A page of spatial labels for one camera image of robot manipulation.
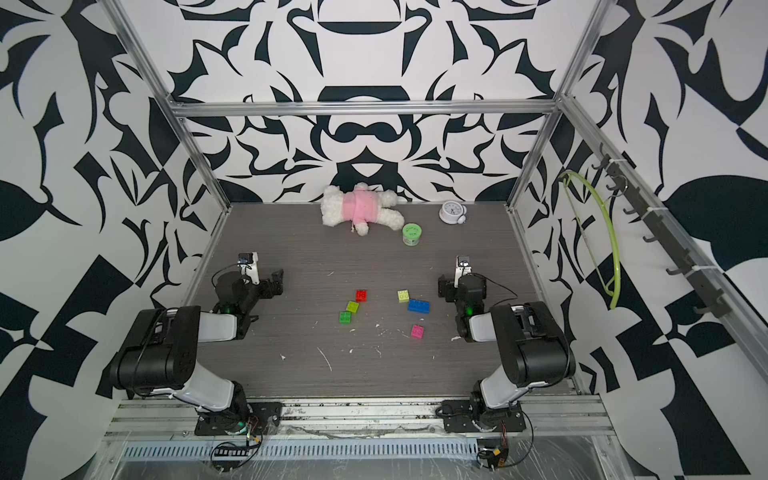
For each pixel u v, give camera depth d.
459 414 0.74
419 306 0.92
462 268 0.81
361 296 0.94
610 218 0.72
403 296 0.94
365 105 0.93
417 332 0.87
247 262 0.81
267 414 0.75
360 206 1.08
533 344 0.47
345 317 0.89
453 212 1.14
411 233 1.05
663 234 0.55
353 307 0.92
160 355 0.45
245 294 0.78
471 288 0.77
